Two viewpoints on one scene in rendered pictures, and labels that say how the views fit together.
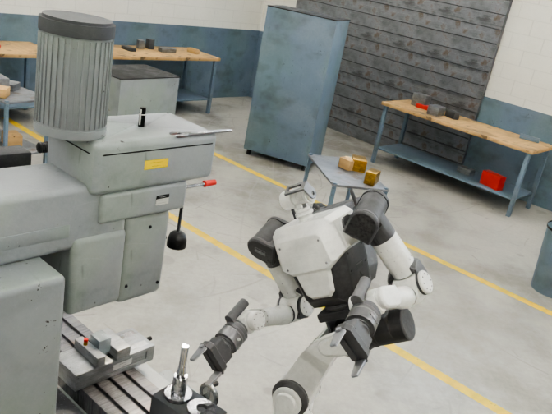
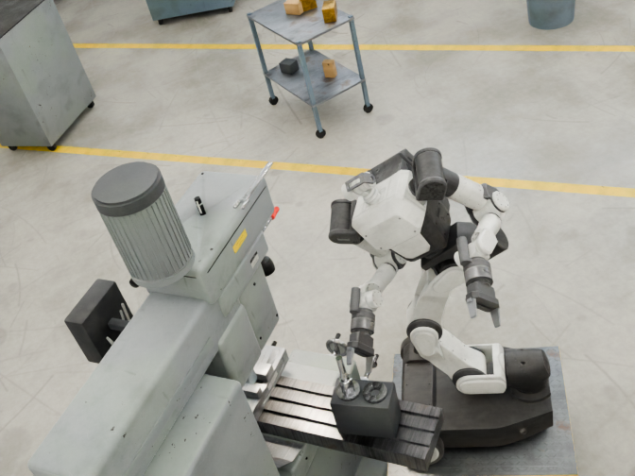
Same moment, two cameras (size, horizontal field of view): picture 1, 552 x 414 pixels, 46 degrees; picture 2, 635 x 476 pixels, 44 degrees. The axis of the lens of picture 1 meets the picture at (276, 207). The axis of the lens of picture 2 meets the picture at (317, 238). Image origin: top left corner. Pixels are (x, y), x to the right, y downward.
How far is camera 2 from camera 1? 0.98 m
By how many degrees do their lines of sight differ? 20
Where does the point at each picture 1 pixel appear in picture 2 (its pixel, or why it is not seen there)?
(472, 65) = not seen: outside the picture
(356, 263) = (436, 212)
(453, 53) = not seen: outside the picture
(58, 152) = not seen: hidden behind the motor
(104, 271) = (246, 344)
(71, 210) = (206, 327)
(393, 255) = (467, 196)
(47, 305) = (239, 409)
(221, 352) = (365, 343)
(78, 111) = (173, 256)
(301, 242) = (385, 225)
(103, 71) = (172, 212)
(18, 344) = (236, 448)
